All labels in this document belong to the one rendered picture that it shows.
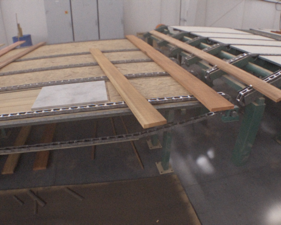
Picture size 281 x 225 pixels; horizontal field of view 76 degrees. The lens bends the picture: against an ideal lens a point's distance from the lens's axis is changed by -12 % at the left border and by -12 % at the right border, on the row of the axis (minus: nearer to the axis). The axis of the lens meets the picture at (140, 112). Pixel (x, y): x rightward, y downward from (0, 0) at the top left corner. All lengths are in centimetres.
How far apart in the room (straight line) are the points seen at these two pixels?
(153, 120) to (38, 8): 679
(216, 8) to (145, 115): 776
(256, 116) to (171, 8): 636
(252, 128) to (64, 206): 188
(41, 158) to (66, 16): 513
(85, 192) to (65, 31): 563
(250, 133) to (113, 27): 562
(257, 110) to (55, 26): 613
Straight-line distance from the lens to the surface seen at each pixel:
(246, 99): 193
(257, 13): 1005
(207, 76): 240
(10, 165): 255
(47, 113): 155
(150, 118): 126
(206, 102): 154
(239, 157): 231
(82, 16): 682
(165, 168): 214
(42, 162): 241
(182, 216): 182
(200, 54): 283
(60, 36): 694
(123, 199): 190
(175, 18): 798
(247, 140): 220
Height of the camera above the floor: 152
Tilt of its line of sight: 29 degrees down
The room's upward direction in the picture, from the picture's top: straight up
